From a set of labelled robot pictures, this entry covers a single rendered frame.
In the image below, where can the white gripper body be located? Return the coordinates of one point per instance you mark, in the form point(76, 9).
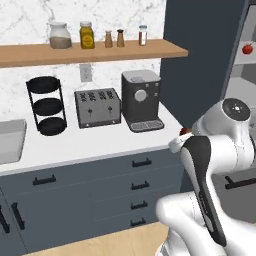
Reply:
point(177, 144)

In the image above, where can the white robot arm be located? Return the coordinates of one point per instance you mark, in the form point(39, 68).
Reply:
point(233, 146)

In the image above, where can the red tomato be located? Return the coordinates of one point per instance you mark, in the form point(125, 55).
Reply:
point(247, 49)

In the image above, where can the small dark red object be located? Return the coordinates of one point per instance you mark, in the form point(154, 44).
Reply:
point(185, 131)

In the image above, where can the dark grey coffee machine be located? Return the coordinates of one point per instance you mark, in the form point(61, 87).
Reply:
point(140, 108)

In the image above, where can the dark grey tall fridge panel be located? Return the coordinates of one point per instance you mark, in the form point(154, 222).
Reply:
point(196, 63)

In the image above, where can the grey four-slot toaster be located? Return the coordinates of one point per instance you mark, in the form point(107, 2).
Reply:
point(98, 111)

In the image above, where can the grey fridge drawer front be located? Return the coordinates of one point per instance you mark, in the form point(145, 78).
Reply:
point(240, 203)

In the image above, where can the open fridge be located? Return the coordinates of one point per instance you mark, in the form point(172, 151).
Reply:
point(241, 80)

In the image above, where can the wide grey drawer front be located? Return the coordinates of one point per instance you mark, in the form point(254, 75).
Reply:
point(73, 181)

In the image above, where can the red and white spice bottle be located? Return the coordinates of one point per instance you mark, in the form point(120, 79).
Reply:
point(143, 36)

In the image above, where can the brown shaker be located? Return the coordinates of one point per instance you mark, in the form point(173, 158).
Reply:
point(108, 40)
point(120, 39)

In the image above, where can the black three-tier stand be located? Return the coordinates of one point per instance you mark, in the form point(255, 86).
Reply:
point(51, 126)

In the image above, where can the yellow jar with lid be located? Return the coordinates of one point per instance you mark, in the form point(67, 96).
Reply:
point(87, 36)

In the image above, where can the grey cupboard door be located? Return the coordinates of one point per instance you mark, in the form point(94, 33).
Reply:
point(56, 220)

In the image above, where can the glass jar with brown contents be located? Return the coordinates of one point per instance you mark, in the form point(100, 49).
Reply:
point(60, 36)

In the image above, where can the grey sink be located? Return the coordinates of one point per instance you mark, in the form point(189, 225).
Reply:
point(10, 141)

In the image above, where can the white wall outlet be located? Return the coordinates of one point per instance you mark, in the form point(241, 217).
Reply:
point(85, 73)

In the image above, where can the wooden wall shelf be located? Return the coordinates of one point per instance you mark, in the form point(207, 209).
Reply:
point(100, 52)

